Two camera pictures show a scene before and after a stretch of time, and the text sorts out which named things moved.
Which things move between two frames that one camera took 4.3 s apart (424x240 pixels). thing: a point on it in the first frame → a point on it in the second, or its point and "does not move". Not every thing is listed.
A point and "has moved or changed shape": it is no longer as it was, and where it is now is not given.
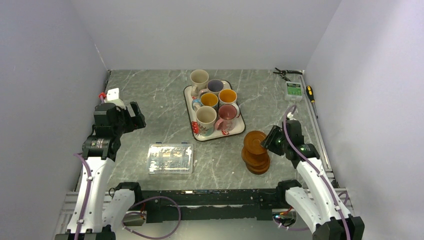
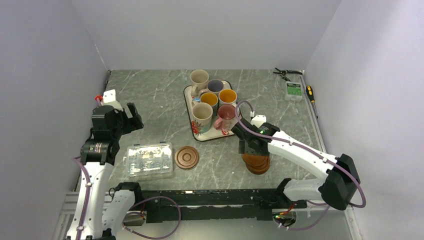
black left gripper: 134,122 does not move
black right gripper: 268,142 → 243,148
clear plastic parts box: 170,158 → 148,161
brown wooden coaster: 252,142 has moved or changed shape
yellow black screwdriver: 310,93 does not move
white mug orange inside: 227,96 does not move
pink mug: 227,114 does not move
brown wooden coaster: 250,158 does not move
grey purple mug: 214,86 does not move
